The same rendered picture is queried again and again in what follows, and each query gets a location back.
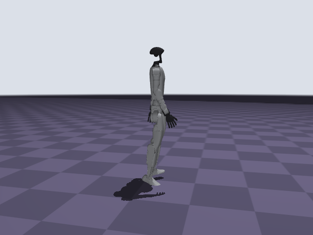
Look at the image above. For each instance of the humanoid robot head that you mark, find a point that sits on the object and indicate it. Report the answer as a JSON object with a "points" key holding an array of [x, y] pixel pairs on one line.
{"points": [[157, 51]]}

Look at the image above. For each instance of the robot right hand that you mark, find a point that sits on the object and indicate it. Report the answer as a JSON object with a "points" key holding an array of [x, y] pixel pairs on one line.
{"points": [[169, 119]]}

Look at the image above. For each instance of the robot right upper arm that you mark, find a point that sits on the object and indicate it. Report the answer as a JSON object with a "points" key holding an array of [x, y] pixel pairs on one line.
{"points": [[156, 73]]}

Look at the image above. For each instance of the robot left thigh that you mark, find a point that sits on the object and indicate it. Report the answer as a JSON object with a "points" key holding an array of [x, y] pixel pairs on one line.
{"points": [[164, 123]]}

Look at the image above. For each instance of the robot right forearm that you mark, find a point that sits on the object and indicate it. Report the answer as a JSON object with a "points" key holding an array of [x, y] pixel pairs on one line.
{"points": [[159, 99]]}

